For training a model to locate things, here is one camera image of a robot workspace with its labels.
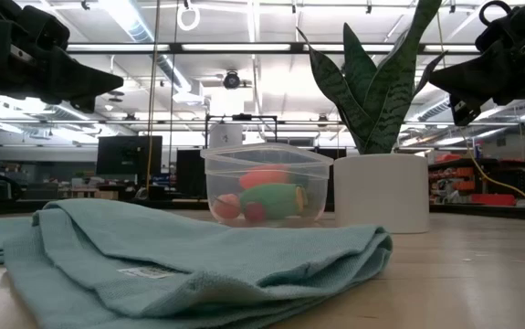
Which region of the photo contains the black computer monitor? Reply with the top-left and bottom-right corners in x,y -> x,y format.
175,148 -> 207,200
96,134 -> 164,176

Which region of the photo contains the red plastic bin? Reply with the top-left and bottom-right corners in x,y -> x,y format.
470,193 -> 518,207

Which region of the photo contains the white cylindrical container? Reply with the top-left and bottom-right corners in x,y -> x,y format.
208,122 -> 245,148

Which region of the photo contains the black overhead camera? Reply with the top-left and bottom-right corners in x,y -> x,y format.
222,69 -> 242,90

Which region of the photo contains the shelf with orange bins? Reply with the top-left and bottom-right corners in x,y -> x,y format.
428,154 -> 525,207

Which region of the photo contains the clear plastic tupperware container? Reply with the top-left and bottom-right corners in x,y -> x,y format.
200,142 -> 335,228

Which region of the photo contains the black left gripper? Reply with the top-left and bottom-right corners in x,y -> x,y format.
0,0 -> 125,114

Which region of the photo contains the yellow hanging cable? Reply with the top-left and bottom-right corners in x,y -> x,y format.
435,11 -> 525,208

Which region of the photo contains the teal folded cloth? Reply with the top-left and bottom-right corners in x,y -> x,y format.
0,197 -> 394,329

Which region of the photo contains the white hanging ring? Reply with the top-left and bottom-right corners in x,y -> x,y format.
176,0 -> 202,32

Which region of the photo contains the pink toy peach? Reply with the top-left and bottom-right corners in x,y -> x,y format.
211,193 -> 242,220

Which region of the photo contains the green snake plant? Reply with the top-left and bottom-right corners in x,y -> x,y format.
296,0 -> 448,155

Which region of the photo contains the white plant pot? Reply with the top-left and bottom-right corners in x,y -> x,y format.
333,153 -> 431,235

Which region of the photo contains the green toy vegetable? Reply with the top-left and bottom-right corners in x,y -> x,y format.
238,183 -> 310,220

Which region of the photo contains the orange toy carrot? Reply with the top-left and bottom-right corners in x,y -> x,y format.
238,164 -> 290,191

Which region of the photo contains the tan hanging cord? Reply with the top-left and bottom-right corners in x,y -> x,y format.
144,0 -> 162,191

